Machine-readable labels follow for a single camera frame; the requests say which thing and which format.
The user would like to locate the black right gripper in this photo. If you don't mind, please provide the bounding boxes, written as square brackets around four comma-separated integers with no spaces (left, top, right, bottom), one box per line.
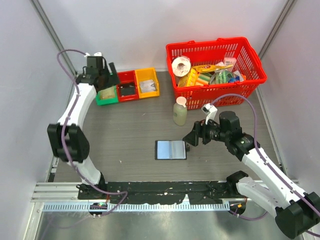
[183,115,230,147]

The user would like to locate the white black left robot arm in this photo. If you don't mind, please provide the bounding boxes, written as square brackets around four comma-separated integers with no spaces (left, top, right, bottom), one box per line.
[47,52,119,199]

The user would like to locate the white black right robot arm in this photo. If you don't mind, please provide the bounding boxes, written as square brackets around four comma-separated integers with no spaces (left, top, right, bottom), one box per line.
[183,111,320,239]

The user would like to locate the black cards in red bin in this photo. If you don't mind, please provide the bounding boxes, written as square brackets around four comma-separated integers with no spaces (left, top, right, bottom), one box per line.
[119,82,136,97]

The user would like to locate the gold cards in green bin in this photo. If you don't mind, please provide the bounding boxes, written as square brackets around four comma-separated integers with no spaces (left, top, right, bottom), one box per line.
[99,86,116,100]

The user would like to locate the white cards in yellow bin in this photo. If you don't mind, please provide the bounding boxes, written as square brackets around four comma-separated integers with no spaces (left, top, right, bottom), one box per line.
[139,79,157,93]

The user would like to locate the red plastic bin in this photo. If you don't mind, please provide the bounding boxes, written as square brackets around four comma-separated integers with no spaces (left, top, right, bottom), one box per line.
[116,70,140,103]

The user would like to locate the green plastic bin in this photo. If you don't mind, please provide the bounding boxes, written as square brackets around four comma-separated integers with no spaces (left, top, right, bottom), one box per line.
[95,85,119,106]

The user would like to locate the yellow plastic bin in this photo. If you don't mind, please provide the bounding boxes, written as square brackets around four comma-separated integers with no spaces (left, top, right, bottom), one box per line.
[134,67,160,99]

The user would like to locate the green liquid soap bottle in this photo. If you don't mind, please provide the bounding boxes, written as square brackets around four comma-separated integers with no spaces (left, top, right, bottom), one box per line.
[173,96,188,126]

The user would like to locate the yellow green sponge pack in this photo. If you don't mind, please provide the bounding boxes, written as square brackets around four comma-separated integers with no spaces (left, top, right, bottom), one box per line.
[186,68,212,87]

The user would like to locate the white toilet paper roll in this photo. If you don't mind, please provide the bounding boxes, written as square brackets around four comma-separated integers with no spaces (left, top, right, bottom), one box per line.
[171,56,191,78]

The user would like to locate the red shopping basket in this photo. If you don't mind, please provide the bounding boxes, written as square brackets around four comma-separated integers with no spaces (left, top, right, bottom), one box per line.
[166,36,267,110]

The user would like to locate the green packaged item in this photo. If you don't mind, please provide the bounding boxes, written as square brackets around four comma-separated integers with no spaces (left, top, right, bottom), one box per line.
[209,70,234,85]

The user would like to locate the yellow snack bag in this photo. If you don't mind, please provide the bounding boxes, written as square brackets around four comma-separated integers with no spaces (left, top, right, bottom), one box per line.
[192,64,234,73]

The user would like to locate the white pink carton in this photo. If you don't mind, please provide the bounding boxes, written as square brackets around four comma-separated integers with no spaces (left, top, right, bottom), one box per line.
[223,57,237,66]

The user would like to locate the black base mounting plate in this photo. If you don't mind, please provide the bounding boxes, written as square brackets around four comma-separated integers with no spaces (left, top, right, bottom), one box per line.
[76,181,244,205]

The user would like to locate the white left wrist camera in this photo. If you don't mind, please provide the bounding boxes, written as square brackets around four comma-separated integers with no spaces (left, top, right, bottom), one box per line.
[84,52,103,58]

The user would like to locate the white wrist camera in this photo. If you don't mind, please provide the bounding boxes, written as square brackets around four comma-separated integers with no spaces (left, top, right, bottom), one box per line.
[201,103,218,125]
[84,52,103,58]

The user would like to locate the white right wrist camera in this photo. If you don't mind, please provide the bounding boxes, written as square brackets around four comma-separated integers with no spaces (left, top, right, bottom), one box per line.
[201,103,218,125]

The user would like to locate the white slotted cable duct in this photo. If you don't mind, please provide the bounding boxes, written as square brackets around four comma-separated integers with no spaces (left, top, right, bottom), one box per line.
[42,201,230,213]

